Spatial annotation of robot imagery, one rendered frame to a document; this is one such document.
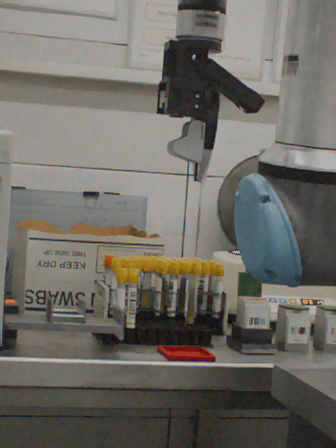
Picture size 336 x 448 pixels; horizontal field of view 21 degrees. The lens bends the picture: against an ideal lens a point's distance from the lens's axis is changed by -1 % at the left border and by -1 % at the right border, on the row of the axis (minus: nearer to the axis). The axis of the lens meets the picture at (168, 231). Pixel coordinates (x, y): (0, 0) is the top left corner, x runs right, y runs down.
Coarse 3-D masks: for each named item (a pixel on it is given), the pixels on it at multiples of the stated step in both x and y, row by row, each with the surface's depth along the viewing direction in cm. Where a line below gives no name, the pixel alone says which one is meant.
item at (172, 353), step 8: (160, 352) 132; (168, 352) 133; (176, 352) 133; (184, 352) 134; (192, 352) 134; (200, 352) 134; (208, 352) 132; (168, 360) 128; (176, 360) 128; (184, 360) 128; (192, 360) 128; (200, 360) 129; (208, 360) 129
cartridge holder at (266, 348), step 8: (232, 328) 143; (240, 328) 139; (248, 328) 138; (256, 328) 138; (264, 328) 139; (232, 336) 143; (240, 336) 138; (248, 336) 138; (256, 336) 139; (264, 336) 139; (232, 344) 141; (240, 344) 137; (248, 344) 137; (256, 344) 137; (264, 344) 138; (272, 344) 138; (248, 352) 137; (256, 352) 137; (264, 352) 137; (272, 352) 137
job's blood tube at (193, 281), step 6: (192, 276) 143; (192, 282) 143; (192, 288) 143; (192, 294) 144; (192, 300) 144; (192, 306) 144; (192, 312) 144; (186, 318) 144; (192, 318) 144; (186, 324) 144; (192, 324) 144
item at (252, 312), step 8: (240, 296) 142; (240, 304) 141; (248, 304) 139; (256, 304) 139; (264, 304) 140; (240, 312) 141; (248, 312) 138; (256, 312) 139; (264, 312) 139; (240, 320) 141; (248, 320) 139; (256, 320) 139; (264, 320) 139
